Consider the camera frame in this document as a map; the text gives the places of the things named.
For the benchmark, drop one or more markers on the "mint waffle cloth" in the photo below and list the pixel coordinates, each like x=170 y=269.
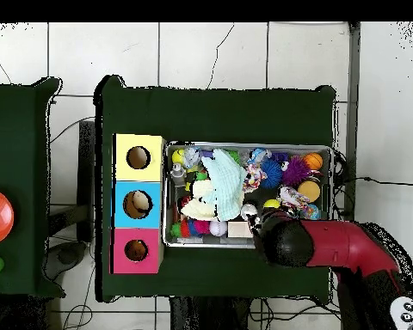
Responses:
x=227 y=185

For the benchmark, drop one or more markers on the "cream waffle cloth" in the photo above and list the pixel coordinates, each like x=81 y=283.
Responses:
x=199 y=202

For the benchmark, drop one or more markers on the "multicolour spiky caterpillar toy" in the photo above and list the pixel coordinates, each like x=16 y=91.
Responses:
x=192 y=228

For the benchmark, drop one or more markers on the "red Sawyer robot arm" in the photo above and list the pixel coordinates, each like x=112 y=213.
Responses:
x=330 y=244

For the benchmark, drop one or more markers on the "wooden box with three holes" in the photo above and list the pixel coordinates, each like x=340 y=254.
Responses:
x=122 y=172

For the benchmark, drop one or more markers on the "small colourful crumpled paper ball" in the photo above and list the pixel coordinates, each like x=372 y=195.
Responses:
x=253 y=178

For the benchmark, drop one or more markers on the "long colourful crumpled wrapper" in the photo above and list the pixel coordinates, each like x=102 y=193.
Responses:
x=294 y=197

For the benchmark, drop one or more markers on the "blue spiky ball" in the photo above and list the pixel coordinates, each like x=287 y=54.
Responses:
x=271 y=173

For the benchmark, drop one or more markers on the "purple spiky ball with eyes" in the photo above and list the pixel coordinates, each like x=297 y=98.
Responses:
x=296 y=171

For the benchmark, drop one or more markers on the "crushed bottle with blue label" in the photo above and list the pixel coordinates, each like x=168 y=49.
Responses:
x=260 y=154

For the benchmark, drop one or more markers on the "dark green table cloth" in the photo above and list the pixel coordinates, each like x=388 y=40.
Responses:
x=210 y=113
x=27 y=103

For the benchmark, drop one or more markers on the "black stand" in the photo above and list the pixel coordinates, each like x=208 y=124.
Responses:
x=86 y=154

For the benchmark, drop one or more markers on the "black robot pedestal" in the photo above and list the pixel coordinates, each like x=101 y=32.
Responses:
x=206 y=316

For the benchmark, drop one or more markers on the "grey metal rail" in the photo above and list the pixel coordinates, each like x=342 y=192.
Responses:
x=352 y=103

